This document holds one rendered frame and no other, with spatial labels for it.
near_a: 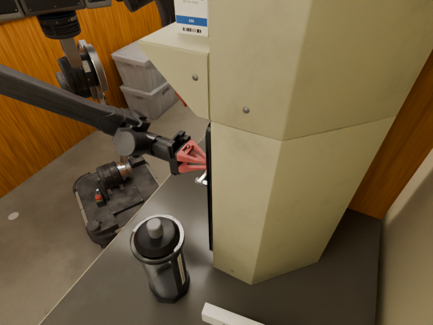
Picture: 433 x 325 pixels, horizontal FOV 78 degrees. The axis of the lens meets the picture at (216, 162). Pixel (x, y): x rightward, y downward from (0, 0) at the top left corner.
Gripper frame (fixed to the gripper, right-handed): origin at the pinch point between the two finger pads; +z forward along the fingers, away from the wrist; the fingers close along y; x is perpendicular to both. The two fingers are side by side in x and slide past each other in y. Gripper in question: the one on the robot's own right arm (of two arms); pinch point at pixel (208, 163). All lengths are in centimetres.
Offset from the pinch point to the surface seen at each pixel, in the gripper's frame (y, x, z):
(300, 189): 9.6, -7.7, 21.9
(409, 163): -2, 25, 45
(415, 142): 4, 25, 43
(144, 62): -54, 143, -139
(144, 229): -1.8, -20.9, -3.6
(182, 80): 26.9, -11.6, 2.3
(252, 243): -6.3, -11.6, 16.3
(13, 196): -121, 11, -180
